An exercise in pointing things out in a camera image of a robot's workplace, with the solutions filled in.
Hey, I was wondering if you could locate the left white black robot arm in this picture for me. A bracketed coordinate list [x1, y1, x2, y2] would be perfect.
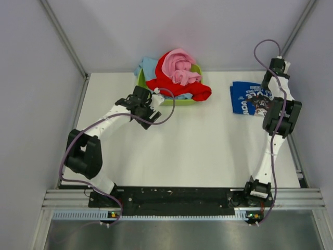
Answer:
[63, 86, 164, 207]

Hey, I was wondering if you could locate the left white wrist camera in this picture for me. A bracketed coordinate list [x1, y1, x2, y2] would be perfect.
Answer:
[150, 88, 165, 111]

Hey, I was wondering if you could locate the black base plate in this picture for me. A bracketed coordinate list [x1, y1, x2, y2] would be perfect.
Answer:
[88, 186, 274, 217]

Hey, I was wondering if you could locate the aluminium frame rail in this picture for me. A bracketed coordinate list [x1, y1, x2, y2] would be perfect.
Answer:
[42, 189, 325, 210]

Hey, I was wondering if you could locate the white slotted cable duct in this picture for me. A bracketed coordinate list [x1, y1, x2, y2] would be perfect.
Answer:
[52, 210, 249, 221]

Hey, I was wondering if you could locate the pink t shirt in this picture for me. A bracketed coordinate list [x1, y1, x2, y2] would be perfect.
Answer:
[161, 48, 202, 86]

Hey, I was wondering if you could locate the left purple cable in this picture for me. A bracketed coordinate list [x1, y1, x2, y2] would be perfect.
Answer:
[59, 87, 175, 227]

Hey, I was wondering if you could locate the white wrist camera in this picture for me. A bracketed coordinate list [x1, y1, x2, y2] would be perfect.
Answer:
[284, 60, 291, 74]
[150, 88, 165, 111]

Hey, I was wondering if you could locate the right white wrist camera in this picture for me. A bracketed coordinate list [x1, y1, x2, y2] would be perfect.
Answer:
[284, 60, 291, 74]

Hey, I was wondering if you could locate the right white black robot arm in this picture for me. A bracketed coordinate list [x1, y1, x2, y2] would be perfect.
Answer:
[242, 56, 302, 206]

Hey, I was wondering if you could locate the light blue t shirt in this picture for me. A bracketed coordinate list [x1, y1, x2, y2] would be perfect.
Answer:
[134, 56, 193, 100]

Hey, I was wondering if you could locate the red t shirt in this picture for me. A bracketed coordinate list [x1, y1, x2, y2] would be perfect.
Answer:
[146, 53, 212, 102]

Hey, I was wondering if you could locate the green plastic basin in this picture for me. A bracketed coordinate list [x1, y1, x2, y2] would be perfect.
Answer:
[145, 64, 202, 106]

